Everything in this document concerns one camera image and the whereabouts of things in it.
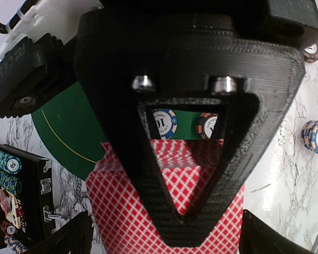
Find red-backed card deck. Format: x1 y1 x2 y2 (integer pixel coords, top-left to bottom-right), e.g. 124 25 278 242
86 140 244 253

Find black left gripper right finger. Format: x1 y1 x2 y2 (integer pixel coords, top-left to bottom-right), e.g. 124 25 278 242
239 210 312 254

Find black poker chip case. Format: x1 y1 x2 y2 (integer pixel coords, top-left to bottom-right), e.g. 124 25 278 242
0 144 68 249

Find card deck in case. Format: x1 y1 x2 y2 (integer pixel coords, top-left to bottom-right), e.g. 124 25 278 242
0 188 27 233

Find brown chips in case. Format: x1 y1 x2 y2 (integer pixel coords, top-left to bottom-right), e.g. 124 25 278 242
1 220 17 237

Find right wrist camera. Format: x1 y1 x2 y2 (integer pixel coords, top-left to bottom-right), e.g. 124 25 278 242
0 33 77 118

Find round green poker mat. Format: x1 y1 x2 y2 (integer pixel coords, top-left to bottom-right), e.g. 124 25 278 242
31 79 223 182

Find green chips row in case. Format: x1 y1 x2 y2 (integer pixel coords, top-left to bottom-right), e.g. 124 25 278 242
0 169 23 197

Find red black chip stack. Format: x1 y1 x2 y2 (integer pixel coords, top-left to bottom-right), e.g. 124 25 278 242
303 42 318 63

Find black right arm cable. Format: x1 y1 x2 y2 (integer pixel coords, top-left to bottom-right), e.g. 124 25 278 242
0 0 40 35

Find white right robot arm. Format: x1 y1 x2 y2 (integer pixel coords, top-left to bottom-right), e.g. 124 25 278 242
0 1 318 253

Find blue chips in case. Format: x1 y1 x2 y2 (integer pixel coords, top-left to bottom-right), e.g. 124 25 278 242
4 235 28 254

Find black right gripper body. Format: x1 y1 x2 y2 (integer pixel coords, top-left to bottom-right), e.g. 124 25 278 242
100 1 318 48

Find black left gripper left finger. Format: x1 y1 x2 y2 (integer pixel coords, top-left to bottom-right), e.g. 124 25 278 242
26 211 93 254

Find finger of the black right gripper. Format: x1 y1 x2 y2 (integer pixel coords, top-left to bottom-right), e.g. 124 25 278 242
75 10 305 247

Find teal chips row in case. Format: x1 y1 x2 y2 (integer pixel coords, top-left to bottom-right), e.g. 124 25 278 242
0 150 22 175

